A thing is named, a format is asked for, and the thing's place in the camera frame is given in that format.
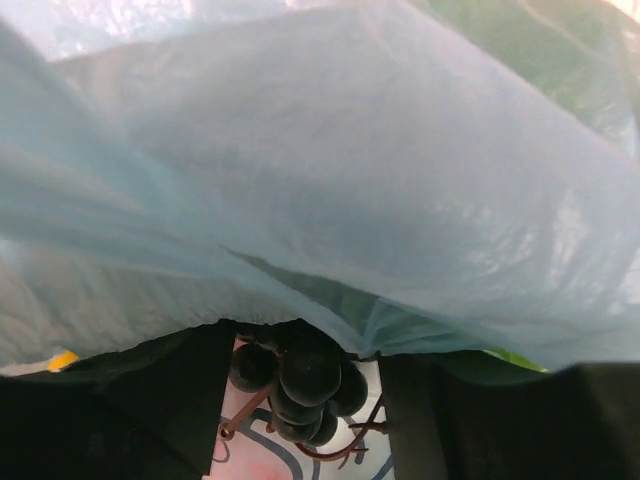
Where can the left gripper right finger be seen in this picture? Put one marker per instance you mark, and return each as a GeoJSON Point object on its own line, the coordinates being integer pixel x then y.
{"type": "Point", "coordinates": [468, 415]}

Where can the green fake leafy fruit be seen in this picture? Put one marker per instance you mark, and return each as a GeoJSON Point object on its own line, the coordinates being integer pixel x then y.
{"type": "Point", "coordinates": [516, 360]}

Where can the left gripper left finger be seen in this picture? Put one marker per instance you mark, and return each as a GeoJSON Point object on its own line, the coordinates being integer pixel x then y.
{"type": "Point", "coordinates": [151, 412]}

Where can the dark purple fake grapes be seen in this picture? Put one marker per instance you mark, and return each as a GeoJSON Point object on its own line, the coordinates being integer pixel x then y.
{"type": "Point", "coordinates": [311, 385]}

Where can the light blue plastic bag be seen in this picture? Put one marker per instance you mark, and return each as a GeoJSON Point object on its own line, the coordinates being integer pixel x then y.
{"type": "Point", "coordinates": [408, 177]}

